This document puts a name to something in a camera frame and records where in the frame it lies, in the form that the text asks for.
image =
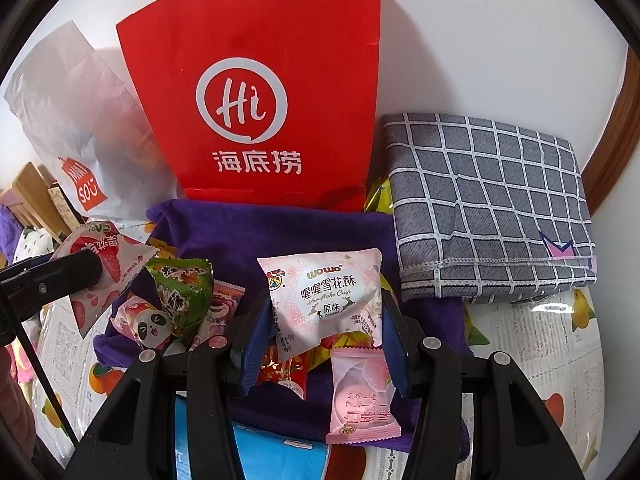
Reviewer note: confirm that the red paper bag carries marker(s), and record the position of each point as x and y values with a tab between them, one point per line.
250	60

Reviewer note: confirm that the fruit print tablecloth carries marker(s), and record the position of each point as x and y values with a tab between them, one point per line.
540	340

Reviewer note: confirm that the green snack packet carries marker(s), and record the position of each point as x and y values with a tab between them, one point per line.
177	295

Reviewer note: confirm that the blue tissue pack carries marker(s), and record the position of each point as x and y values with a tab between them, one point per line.
280	460

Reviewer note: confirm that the pale pink snowflake snack packet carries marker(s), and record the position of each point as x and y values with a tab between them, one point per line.
325	300

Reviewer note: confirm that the purple plush toy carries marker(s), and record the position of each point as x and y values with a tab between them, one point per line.
6	230

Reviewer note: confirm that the pink peach snack packet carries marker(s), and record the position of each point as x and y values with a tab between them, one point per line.
360	400

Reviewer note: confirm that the yellow snack packet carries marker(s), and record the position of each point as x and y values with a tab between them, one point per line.
377	200

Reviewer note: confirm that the grey plaid folded cloth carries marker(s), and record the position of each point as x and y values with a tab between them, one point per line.
475	200

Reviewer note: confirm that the white strawberry snack packet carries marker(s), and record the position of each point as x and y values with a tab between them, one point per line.
120	255

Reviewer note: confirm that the white spotted plush toy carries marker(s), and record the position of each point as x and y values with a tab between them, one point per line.
32	242

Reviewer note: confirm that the brown wooden door frame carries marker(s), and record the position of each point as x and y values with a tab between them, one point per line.
607	130

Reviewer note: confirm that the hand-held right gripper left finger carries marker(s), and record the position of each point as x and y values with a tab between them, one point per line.
255	347

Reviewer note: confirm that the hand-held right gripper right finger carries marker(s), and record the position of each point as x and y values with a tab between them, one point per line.
397	355

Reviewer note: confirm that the white plastic shopping bag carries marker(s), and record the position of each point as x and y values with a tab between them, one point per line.
75	110

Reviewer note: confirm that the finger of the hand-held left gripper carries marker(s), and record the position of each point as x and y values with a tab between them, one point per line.
25	266
75	267

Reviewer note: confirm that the purple towel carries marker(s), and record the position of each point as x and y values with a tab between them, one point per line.
300	235

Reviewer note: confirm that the wooden headboard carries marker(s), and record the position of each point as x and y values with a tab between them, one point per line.
30	190

